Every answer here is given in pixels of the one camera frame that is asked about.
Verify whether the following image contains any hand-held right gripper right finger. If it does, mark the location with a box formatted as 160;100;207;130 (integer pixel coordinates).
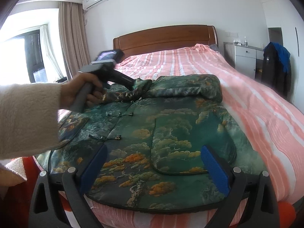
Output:
201;145;281;228

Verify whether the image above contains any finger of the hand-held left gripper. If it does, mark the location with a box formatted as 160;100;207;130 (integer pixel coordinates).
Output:
104;69;136;93

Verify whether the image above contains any green patterned jacket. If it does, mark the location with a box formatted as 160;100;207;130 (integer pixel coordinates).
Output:
37;74;268;215

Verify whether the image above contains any bed with pink striped sheet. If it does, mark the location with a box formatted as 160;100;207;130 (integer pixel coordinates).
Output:
57;44;304;228

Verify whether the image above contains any orange red bed cover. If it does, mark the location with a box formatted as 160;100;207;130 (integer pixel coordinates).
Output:
0;155;297;228

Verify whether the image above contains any black jacket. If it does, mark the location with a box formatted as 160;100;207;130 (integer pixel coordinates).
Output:
261;43;292;98

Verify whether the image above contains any blue garment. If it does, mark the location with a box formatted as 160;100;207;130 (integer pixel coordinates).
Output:
268;42;291;73

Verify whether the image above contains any beige curtain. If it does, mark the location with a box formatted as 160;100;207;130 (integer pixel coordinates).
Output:
58;1;92;81

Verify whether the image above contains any white drawer cabinet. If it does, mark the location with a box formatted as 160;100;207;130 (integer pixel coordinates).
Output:
234;44;264;79

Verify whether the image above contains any window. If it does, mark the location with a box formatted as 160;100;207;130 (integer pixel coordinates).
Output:
0;30;48;84

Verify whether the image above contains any person's cream fleece clothing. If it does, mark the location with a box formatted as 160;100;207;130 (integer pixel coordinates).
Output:
0;157;28;186

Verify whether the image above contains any wooden headboard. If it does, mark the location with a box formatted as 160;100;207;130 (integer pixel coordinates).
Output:
112;25;218;58

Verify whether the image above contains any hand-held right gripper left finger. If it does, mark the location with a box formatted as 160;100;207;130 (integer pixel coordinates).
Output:
31;144;108;228

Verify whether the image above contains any white wardrobe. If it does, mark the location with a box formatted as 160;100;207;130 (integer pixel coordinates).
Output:
255;0;304;105

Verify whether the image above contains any person's left hand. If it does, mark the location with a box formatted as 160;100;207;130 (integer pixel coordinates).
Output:
60;72;108;110

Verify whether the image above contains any white sheer curtain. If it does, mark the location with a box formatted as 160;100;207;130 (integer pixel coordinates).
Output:
39;25;63;81

